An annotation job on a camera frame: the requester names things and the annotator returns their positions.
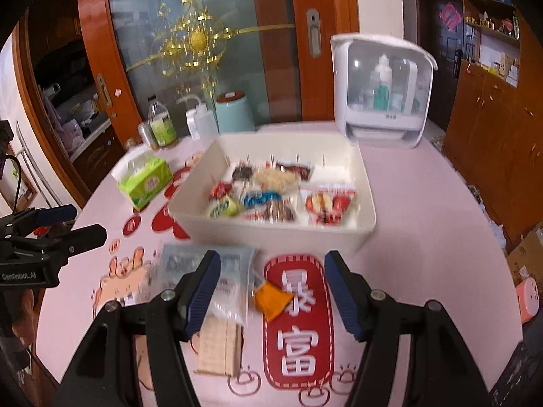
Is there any white teal lotion bottle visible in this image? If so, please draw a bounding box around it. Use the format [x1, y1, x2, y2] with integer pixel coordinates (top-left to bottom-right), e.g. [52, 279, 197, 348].
[368, 53, 393, 111]

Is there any white storage box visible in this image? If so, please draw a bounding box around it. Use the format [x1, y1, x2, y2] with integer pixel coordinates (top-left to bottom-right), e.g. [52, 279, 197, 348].
[169, 132, 377, 253]

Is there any red white snack bag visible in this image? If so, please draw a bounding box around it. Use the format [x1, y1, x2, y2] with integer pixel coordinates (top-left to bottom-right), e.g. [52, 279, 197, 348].
[304, 183, 357, 227]

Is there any teal canister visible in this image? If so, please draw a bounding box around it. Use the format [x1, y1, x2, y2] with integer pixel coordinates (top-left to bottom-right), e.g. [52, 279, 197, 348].
[216, 90, 256, 134]

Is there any pink plastic toy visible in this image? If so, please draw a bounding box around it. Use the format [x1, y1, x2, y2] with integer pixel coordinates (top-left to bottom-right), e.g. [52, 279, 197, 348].
[515, 277, 542, 323]

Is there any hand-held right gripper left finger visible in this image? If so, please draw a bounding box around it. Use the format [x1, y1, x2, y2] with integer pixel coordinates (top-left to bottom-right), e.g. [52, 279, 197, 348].
[53, 249, 221, 407]

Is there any green tissue box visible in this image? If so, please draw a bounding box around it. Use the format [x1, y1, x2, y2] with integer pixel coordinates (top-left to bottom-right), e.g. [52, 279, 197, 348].
[111, 153, 174, 212]

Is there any blue snack packet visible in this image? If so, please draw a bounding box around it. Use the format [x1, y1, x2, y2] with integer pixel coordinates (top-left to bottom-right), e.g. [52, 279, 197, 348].
[243, 192, 283, 208]

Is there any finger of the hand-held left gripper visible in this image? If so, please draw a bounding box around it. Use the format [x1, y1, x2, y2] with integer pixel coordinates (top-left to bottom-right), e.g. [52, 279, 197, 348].
[40, 224, 107, 260]
[0, 204, 78, 240]

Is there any kitchen counter cabinet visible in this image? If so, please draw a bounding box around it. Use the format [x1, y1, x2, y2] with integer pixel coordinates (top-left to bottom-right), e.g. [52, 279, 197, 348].
[17, 0, 128, 198]

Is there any maroon snack packet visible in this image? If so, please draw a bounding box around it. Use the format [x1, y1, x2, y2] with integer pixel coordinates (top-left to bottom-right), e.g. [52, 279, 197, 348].
[276, 161, 312, 181]

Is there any wooden wall cabinet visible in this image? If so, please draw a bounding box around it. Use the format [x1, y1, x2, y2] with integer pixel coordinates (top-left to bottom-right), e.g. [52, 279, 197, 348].
[441, 0, 543, 247]

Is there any metal door handle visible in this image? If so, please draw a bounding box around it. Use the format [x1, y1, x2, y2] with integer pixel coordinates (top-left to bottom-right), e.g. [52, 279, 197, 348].
[306, 8, 322, 58]

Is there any clear bottle green label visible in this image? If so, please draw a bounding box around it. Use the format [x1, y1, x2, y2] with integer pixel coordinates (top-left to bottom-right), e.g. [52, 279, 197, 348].
[148, 96, 178, 147]

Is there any clear pale cracker pack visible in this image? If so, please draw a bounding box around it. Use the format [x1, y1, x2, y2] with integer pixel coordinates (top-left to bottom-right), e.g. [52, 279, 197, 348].
[255, 169, 298, 191]

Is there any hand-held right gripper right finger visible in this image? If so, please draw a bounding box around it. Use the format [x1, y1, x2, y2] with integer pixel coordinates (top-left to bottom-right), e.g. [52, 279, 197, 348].
[324, 249, 493, 407]

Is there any cardboard box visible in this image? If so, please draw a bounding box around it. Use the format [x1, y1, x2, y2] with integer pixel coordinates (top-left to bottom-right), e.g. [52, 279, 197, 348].
[505, 229, 543, 289]

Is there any dark entrance door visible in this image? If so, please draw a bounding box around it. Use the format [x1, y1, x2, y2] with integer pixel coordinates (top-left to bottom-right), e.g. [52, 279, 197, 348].
[416, 0, 463, 124]

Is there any white cosmetics organizer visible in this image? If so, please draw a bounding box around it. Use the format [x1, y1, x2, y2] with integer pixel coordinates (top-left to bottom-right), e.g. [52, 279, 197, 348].
[330, 33, 437, 150]

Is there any wafer biscuit pack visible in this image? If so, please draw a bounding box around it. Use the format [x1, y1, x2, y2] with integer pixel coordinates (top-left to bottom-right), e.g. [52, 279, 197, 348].
[194, 317, 243, 378]

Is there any clear bag of white sachets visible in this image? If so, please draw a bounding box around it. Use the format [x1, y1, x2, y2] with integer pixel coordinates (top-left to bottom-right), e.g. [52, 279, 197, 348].
[155, 244, 256, 327]

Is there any yellow green snack packet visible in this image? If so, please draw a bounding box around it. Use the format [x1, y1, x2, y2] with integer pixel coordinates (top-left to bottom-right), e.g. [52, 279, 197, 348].
[206, 195, 242, 220]

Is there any gold hanging ornament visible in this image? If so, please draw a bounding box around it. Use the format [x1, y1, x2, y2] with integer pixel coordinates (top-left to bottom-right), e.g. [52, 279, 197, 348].
[127, 0, 294, 94]

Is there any small red snack packet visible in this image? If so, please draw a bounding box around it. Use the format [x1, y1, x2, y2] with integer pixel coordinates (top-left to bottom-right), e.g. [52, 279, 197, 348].
[210, 181, 234, 201]

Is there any wooden glass sliding door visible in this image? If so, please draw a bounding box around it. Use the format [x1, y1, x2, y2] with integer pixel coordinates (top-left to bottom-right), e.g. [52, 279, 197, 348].
[76, 0, 361, 170]

